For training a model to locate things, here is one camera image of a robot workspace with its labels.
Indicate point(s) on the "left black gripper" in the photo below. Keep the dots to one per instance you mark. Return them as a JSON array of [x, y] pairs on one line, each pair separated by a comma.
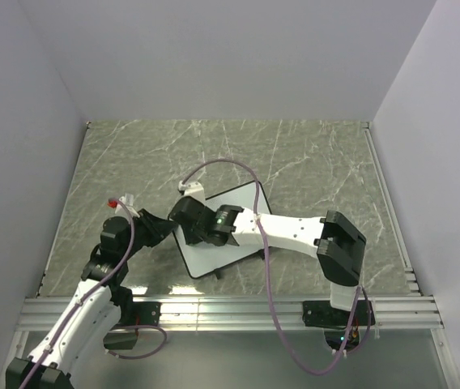
[[158, 228]]

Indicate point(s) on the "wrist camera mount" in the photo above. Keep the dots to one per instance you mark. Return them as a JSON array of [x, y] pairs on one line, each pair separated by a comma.
[[194, 190], [127, 200]]

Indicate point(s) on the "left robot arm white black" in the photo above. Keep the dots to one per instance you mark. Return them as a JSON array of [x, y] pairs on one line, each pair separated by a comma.
[[100, 303]]

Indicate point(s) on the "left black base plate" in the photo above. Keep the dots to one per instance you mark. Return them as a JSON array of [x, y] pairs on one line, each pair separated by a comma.
[[140, 313]]

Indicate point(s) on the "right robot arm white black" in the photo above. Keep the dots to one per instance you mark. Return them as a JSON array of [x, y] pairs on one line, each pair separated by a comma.
[[333, 240]]

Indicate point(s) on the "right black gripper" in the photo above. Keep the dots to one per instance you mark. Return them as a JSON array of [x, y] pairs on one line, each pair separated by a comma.
[[191, 237]]

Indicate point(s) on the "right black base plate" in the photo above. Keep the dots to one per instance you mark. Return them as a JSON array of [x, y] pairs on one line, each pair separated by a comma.
[[321, 314]]

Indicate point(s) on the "aluminium front rail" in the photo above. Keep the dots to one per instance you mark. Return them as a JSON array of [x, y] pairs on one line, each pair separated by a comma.
[[244, 313]]

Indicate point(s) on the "aluminium right side rail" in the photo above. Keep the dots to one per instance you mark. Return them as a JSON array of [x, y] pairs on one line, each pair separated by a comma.
[[412, 281]]

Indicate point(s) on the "aluminium rail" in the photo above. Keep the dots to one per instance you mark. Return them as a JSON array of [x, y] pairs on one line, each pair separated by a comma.
[[244, 313], [412, 281]]

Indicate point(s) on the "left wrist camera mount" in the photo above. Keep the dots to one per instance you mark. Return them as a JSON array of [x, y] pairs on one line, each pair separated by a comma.
[[127, 200]]

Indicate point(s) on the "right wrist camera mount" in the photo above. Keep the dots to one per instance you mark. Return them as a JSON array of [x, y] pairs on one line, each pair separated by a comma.
[[194, 190]]

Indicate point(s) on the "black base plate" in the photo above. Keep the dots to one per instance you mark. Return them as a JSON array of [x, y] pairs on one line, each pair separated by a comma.
[[321, 314], [140, 313]]

